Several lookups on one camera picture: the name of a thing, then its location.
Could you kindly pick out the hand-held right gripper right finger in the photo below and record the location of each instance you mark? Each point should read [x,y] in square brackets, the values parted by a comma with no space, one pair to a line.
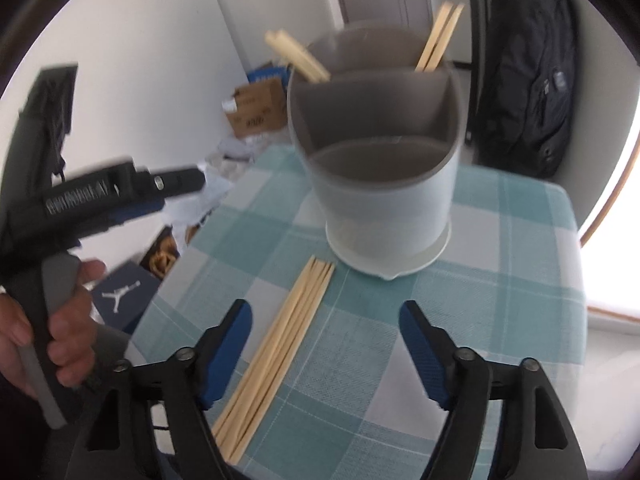
[422,355]

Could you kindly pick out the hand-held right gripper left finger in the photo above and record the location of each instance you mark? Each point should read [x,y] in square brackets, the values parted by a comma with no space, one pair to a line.
[230,355]

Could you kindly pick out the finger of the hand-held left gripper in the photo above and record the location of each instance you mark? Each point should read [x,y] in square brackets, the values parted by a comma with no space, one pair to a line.
[180,182]
[137,212]

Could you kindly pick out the grey white utensil holder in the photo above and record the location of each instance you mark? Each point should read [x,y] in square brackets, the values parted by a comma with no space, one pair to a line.
[390,200]

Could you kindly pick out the person's left hand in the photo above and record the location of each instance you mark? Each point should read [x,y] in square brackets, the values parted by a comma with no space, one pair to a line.
[70,330]

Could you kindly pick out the crumpled white plastic bags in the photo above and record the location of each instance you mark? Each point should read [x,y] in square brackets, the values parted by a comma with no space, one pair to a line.
[215,200]

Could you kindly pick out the dark snack package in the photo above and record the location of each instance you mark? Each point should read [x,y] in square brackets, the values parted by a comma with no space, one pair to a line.
[165,255]

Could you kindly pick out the dark blue shoe box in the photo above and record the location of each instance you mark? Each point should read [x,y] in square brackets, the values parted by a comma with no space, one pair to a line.
[125,300]

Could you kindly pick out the brown cardboard box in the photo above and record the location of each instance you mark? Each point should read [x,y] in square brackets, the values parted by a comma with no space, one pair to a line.
[260,105]

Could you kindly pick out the teal white checked tablecloth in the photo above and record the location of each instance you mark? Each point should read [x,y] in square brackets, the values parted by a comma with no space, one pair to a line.
[500,260]

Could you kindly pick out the blue cardboard box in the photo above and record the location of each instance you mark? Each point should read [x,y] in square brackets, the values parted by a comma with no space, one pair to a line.
[265,72]

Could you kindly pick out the black backpack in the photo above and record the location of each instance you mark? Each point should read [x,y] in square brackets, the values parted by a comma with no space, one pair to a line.
[525,85]

